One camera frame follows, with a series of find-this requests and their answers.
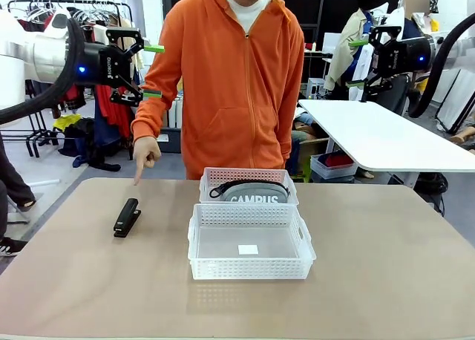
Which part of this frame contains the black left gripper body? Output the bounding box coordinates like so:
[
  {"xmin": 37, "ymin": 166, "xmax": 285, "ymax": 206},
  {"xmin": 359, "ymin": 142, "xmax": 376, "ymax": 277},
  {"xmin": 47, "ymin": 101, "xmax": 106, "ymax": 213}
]
[{"xmin": 79, "ymin": 44, "xmax": 134, "ymax": 88}]

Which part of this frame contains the dark clothes pile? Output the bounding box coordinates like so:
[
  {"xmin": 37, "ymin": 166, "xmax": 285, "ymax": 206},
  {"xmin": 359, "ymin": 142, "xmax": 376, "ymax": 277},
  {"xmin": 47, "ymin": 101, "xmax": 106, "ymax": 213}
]
[{"xmin": 59, "ymin": 117, "xmax": 122, "ymax": 171}]

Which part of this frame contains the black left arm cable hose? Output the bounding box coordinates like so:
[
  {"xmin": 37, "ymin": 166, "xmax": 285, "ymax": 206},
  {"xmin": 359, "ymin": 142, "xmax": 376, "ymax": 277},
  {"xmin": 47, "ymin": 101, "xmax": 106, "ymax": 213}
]
[{"xmin": 0, "ymin": 17, "xmax": 87, "ymax": 126}]

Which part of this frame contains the black metal clothes rack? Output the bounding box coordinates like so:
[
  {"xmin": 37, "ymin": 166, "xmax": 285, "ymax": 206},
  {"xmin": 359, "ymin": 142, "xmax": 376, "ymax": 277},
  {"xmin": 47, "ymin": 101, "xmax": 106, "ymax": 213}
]
[{"xmin": 7, "ymin": 0, "xmax": 135, "ymax": 160}]

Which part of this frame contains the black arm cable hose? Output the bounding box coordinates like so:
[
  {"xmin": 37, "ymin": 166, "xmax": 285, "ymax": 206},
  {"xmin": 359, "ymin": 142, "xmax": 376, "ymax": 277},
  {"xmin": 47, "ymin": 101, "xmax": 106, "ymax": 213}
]
[
  {"xmin": 0, "ymin": 17, "xmax": 87, "ymax": 126},
  {"xmin": 407, "ymin": 12, "xmax": 475, "ymax": 119}
]

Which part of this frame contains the red hanging garment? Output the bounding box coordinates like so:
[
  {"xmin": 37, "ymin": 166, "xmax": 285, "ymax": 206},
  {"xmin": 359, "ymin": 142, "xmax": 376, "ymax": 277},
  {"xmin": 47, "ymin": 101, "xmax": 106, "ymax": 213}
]
[{"xmin": 95, "ymin": 83, "xmax": 133, "ymax": 139}]

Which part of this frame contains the beige mannequin leg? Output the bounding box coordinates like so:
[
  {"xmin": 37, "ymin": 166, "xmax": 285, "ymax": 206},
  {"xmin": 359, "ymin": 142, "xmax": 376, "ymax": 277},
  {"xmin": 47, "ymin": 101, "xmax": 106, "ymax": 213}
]
[{"xmin": 449, "ymin": 126, "xmax": 475, "ymax": 145}]

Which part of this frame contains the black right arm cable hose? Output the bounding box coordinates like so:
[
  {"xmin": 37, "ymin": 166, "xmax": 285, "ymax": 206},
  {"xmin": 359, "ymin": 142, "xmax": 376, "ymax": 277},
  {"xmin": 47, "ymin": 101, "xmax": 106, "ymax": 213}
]
[{"xmin": 407, "ymin": 12, "xmax": 475, "ymax": 119}]

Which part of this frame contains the white perforated basket with label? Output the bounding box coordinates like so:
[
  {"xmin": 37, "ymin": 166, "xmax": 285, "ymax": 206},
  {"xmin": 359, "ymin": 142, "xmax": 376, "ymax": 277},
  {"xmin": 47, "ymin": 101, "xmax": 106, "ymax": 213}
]
[{"xmin": 187, "ymin": 203, "xmax": 318, "ymax": 281}]

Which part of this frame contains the person's right hand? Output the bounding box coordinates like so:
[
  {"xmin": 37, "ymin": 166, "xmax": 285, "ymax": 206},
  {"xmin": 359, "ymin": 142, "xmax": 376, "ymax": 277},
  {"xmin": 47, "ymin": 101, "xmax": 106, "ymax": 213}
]
[{"xmin": 131, "ymin": 136, "xmax": 164, "ymax": 186}]

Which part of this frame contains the black office chair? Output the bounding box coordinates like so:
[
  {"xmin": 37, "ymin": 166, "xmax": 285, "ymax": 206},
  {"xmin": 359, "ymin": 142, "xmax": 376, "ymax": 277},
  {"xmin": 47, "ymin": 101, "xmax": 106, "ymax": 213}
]
[{"xmin": 384, "ymin": 74, "xmax": 412, "ymax": 117}]

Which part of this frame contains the black stapler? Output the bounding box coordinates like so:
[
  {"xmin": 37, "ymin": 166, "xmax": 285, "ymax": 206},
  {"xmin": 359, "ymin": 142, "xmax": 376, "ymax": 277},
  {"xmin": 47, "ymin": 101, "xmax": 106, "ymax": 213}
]
[{"xmin": 113, "ymin": 197, "xmax": 143, "ymax": 239}]

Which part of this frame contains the white tube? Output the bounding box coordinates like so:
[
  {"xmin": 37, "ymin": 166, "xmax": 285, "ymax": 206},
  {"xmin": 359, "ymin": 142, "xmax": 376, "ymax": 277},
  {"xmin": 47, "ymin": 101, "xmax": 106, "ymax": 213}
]
[{"xmin": 27, "ymin": 178, "xmax": 61, "ymax": 189}]

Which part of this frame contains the black cable bundle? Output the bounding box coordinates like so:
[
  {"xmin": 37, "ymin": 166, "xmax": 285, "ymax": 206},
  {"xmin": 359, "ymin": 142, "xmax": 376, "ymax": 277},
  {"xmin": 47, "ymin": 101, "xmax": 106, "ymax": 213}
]
[{"xmin": 413, "ymin": 172, "xmax": 450, "ymax": 217}]

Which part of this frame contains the grey Campus pencil case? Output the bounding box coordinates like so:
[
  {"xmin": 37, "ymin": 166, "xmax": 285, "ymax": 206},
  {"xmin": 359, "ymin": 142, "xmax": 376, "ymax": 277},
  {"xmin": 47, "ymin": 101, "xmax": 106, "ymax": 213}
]
[{"xmin": 209, "ymin": 180, "xmax": 291, "ymax": 205}]

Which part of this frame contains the person in beige coat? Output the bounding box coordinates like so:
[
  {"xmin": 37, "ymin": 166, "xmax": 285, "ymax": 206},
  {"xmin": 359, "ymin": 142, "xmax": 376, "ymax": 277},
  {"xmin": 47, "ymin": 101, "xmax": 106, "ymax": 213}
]
[{"xmin": 323, "ymin": 0, "xmax": 394, "ymax": 100}]

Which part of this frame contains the white crate with red contents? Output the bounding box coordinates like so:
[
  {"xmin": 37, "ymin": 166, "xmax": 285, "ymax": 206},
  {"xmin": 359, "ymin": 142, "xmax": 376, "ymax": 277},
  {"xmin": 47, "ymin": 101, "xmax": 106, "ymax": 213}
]
[{"xmin": 309, "ymin": 152, "xmax": 359, "ymax": 182}]

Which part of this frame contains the small white box appliance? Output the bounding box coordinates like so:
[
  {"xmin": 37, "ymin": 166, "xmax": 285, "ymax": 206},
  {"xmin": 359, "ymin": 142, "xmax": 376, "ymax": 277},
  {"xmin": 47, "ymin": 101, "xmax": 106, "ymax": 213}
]
[{"xmin": 307, "ymin": 77, "xmax": 327, "ymax": 98}]

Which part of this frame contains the person in dark trousers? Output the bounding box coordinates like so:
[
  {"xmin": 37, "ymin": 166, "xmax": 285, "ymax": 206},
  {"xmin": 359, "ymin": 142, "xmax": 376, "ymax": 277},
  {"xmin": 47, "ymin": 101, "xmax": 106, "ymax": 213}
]
[{"xmin": 0, "ymin": 131, "xmax": 37, "ymax": 258}]

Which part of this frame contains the yellow crumpled cloth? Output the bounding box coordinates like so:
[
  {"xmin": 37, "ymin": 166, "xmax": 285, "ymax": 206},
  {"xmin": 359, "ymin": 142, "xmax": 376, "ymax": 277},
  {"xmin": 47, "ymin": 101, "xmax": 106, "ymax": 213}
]
[{"xmin": 53, "ymin": 114, "xmax": 82, "ymax": 131}]

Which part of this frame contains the person's left forearm orange sleeve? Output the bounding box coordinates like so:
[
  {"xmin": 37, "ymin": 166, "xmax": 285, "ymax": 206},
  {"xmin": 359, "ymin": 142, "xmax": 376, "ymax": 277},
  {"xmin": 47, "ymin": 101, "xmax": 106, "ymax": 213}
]
[{"xmin": 278, "ymin": 105, "xmax": 304, "ymax": 160}]

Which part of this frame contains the white perforated plastic basket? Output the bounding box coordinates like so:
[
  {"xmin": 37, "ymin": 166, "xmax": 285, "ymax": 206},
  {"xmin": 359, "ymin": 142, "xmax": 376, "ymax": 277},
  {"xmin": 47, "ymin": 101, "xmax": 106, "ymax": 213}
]
[{"xmin": 199, "ymin": 167, "xmax": 300, "ymax": 206}]

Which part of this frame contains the green stool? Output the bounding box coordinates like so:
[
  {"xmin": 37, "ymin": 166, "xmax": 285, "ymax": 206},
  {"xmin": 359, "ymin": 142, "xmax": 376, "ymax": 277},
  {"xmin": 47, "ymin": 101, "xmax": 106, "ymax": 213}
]
[{"xmin": 296, "ymin": 140, "xmax": 317, "ymax": 183}]

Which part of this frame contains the person in dark blue top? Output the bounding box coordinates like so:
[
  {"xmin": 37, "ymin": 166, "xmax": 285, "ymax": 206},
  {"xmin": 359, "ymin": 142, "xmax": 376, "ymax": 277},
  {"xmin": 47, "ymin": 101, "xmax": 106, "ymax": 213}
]
[{"xmin": 402, "ymin": 0, "xmax": 441, "ymax": 40}]

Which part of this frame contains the person's right forearm orange sleeve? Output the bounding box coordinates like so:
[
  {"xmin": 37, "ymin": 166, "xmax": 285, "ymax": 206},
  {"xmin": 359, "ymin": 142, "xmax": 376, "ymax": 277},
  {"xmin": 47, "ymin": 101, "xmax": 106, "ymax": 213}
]
[{"xmin": 130, "ymin": 79, "xmax": 179, "ymax": 141}]

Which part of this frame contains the beige hanging garment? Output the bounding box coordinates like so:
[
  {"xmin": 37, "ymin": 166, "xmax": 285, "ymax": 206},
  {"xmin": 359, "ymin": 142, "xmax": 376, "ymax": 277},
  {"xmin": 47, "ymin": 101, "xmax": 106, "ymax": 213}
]
[{"xmin": 122, "ymin": 19, "xmax": 146, "ymax": 87}]

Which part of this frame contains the grey storage bin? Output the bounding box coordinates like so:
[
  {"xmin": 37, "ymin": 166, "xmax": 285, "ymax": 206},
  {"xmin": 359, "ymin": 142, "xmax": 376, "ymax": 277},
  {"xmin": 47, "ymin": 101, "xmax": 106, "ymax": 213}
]
[{"xmin": 156, "ymin": 126, "xmax": 183, "ymax": 154}]

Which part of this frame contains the white framed board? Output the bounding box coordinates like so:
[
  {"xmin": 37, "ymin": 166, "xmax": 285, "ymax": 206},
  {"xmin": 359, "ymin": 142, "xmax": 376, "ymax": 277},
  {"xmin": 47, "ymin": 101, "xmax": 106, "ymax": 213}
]
[{"xmin": 433, "ymin": 68, "xmax": 475, "ymax": 134}]

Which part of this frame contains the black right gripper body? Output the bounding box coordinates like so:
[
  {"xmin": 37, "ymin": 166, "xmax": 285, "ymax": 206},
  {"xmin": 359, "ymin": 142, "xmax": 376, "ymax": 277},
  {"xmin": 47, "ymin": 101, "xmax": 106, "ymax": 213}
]
[{"xmin": 372, "ymin": 36, "xmax": 432, "ymax": 76}]

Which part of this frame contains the white background table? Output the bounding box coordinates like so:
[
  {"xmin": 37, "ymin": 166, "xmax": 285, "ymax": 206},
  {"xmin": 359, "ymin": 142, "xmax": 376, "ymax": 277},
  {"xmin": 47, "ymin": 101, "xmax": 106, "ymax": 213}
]
[{"xmin": 298, "ymin": 99, "xmax": 475, "ymax": 188}]

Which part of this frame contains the person in orange hoodie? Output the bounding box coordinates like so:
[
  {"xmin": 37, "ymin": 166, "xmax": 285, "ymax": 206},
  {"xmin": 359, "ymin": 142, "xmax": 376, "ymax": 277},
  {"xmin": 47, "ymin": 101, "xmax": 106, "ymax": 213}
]
[{"xmin": 130, "ymin": 0, "xmax": 306, "ymax": 186}]

